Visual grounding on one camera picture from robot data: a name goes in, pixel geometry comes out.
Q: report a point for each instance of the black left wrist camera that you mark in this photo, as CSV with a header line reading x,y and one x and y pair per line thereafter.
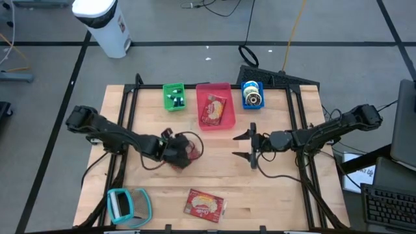
x,y
167,132

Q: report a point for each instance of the black aluminium table frame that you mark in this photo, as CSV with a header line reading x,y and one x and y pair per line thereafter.
x,y
294,88

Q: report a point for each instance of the dark grey laptop lid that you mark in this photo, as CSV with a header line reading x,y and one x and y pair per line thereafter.
x,y
396,175

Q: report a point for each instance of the black grille panel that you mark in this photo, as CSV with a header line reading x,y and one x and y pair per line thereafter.
x,y
269,77

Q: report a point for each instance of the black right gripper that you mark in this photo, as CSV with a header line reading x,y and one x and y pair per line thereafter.
x,y
261,143

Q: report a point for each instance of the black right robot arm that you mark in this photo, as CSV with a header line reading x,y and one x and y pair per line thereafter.
x,y
325,133

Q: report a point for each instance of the green plastic basket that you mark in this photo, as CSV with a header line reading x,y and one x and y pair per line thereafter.
x,y
169,107

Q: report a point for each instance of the blue plastic basket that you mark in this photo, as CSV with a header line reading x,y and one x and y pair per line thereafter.
x,y
243,105

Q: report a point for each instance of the pink plastic bin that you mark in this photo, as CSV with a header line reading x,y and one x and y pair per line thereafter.
x,y
208,94

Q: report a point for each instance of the white glue bottle green label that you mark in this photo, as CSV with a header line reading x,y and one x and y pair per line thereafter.
x,y
181,102
176,102
176,92
171,97

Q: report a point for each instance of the grey metal stand foot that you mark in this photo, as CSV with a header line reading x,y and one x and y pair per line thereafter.
x,y
16,77

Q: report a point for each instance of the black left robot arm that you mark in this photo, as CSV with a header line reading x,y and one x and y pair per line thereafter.
x,y
107,130

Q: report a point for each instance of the teal mesh desk holder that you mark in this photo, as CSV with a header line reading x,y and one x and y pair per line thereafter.
x,y
143,204

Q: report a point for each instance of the light blue tape roll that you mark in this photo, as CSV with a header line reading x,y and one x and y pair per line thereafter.
x,y
251,84

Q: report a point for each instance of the grey laptop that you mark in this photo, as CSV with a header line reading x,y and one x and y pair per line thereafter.
x,y
404,130

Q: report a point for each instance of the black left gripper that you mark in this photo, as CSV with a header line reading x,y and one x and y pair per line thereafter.
x,y
177,151

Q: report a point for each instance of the red popcorn packet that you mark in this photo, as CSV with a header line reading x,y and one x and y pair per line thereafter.
x,y
196,152
204,205
213,110

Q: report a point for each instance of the white trash can black liner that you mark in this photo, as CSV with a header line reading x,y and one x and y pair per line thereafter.
x,y
107,35

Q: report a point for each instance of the white paper sheet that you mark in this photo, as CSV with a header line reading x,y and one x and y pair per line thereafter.
x,y
360,177

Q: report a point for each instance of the black keyboard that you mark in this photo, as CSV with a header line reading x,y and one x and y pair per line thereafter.
x,y
390,208

